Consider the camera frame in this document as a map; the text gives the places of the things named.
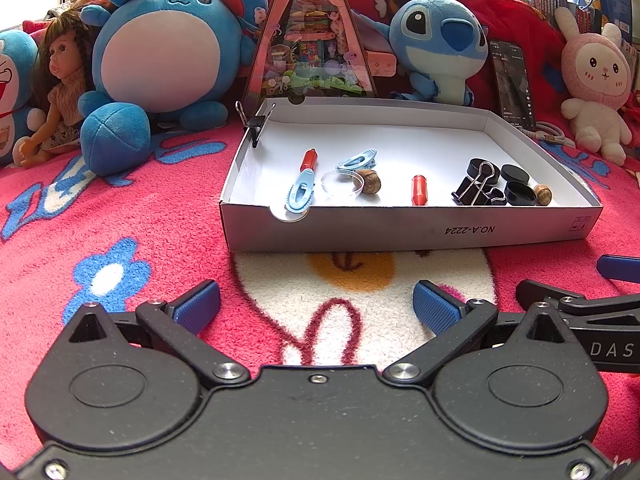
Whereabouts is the clear plastic cap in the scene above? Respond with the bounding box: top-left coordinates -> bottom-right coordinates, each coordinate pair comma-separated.
320,169 -> 366,200

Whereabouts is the white phone lanyard cable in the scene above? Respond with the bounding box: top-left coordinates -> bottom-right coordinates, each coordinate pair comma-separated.
520,122 -> 576,148

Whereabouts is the pink bunny plush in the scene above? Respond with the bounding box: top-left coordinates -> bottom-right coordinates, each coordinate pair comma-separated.
555,7 -> 633,166

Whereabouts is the blue alien plush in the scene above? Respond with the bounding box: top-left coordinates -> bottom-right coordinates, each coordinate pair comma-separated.
350,0 -> 490,107

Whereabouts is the black smartphone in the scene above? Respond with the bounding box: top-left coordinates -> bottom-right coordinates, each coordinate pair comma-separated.
489,39 -> 537,130

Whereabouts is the white cardboard box tray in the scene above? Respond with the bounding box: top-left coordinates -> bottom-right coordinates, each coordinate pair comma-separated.
219,97 -> 603,253

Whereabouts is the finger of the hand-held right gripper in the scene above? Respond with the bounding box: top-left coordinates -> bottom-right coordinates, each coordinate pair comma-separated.
596,255 -> 640,283
515,280 -> 640,320

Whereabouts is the red printed blanket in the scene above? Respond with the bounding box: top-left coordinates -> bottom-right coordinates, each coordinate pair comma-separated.
0,0 -> 640,461

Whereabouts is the light blue hair clip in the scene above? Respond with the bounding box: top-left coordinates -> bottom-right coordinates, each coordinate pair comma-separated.
336,148 -> 378,171
286,169 -> 317,213

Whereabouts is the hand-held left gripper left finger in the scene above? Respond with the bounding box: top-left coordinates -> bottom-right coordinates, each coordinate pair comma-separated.
67,280 -> 251,388

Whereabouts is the blue robot cat plush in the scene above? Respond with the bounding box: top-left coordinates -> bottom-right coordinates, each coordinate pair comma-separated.
0,30 -> 46,166

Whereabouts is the brown-haired doll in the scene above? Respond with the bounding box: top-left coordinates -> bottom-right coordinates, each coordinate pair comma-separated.
12,10 -> 96,168

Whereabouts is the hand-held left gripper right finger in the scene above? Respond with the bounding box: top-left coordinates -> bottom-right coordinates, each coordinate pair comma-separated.
382,280 -> 583,388

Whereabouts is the round blue mouse plush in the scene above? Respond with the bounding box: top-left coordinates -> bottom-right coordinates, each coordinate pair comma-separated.
77,0 -> 268,177

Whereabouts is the pink triangular miniature house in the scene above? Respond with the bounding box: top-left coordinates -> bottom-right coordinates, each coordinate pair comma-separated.
242,0 -> 378,106

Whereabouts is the black round cap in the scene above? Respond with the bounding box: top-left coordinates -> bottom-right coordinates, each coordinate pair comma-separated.
500,164 -> 530,185
504,181 -> 538,207

